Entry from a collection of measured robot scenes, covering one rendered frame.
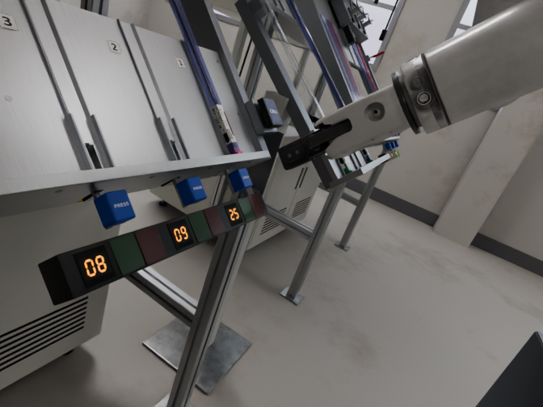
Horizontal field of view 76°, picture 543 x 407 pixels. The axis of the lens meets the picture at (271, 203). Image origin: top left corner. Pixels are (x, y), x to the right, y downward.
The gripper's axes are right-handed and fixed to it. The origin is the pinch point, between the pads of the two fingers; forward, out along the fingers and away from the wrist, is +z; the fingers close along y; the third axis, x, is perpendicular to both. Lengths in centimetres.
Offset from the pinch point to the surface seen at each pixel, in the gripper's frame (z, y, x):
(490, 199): -21, 282, -67
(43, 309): 65, -7, -8
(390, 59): 11, 293, 75
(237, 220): 11.0, -3.1, -5.5
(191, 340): 45, 10, -27
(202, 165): 7.8, -9.9, 2.4
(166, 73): 10.0, -7.2, 16.3
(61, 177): 7.8, -27.1, 3.1
